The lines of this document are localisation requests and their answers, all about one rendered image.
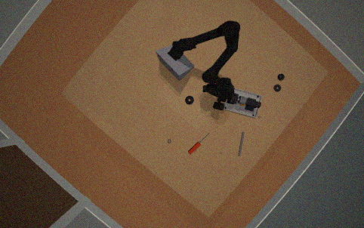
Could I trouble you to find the red-handled screwdriver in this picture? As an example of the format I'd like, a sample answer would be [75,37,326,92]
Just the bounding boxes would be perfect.
[188,133,209,155]

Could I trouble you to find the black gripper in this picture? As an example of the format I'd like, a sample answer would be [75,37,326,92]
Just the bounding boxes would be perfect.
[213,92,229,110]

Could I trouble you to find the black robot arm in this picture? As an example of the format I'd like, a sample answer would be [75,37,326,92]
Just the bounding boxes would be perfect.
[168,20,240,98]

